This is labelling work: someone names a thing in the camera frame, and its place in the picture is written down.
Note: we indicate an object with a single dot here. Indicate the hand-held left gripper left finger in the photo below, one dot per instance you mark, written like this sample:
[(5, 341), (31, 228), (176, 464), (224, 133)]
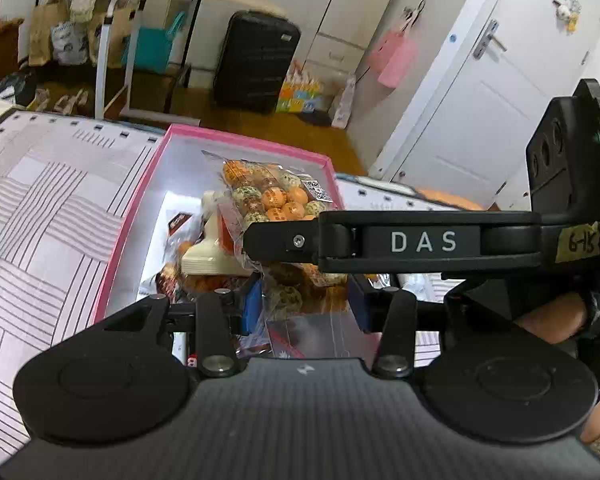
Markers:
[(252, 307)]

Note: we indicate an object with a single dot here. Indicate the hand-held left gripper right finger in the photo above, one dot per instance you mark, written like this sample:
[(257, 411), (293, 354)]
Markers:
[(362, 310)]

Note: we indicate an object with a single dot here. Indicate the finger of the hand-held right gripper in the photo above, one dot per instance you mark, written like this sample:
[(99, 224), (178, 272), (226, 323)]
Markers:
[(330, 240)]

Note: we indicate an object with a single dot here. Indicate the clear bag of candy balls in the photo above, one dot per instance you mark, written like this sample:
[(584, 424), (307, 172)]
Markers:
[(275, 195)]

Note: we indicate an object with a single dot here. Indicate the white chocolate snack bar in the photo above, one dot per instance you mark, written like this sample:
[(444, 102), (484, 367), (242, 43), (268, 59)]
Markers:
[(170, 280)]

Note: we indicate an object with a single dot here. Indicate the pink cardboard box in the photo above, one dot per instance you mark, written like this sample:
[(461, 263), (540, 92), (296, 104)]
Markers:
[(180, 170)]

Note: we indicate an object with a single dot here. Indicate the person's right hand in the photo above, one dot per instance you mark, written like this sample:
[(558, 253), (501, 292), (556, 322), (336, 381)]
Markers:
[(555, 317)]

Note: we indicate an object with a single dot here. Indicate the cream plastic bottle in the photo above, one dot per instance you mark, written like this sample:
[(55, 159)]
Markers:
[(210, 255)]

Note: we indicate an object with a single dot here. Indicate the white door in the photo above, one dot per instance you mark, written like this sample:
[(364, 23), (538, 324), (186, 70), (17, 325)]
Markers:
[(480, 125)]

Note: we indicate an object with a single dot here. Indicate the dark snack packet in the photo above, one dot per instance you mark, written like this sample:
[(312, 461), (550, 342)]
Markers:
[(182, 225)]

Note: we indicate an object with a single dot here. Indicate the pink white packet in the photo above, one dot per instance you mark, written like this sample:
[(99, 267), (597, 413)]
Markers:
[(342, 105)]

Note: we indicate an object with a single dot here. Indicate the colourful printed box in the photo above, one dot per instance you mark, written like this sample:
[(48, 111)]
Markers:
[(297, 97)]

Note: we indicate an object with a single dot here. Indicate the hanging plush charm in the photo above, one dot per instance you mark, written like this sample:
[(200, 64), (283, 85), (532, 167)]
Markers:
[(565, 10)]

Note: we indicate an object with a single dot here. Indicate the pink paper bag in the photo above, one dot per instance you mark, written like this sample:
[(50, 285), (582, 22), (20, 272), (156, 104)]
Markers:
[(400, 65), (380, 50)]

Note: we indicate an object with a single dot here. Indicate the black suitcase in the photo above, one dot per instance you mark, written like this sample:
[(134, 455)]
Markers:
[(255, 60)]

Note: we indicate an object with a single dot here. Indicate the white wardrobe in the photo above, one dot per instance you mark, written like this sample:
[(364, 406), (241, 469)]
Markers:
[(355, 10)]

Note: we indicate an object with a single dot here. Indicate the teal tote bag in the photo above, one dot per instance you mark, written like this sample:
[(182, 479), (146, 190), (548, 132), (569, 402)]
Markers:
[(150, 50)]

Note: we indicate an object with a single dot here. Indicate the beige slipper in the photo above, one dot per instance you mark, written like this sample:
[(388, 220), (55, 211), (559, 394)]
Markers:
[(72, 102)]

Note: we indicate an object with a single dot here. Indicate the grey sneakers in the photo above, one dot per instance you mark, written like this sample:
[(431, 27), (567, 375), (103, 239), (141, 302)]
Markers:
[(41, 99)]

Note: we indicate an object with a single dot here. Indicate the brown paper bag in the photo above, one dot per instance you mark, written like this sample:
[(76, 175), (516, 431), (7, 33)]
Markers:
[(42, 35), (117, 30)]

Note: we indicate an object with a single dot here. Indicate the white plastic bag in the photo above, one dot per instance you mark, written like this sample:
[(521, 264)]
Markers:
[(67, 42)]

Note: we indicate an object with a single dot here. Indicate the black bag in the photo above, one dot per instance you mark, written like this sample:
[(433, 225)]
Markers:
[(15, 87)]

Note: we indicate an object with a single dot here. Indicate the wooden nightstand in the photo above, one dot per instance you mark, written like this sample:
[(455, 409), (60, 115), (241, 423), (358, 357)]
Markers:
[(0, 55)]

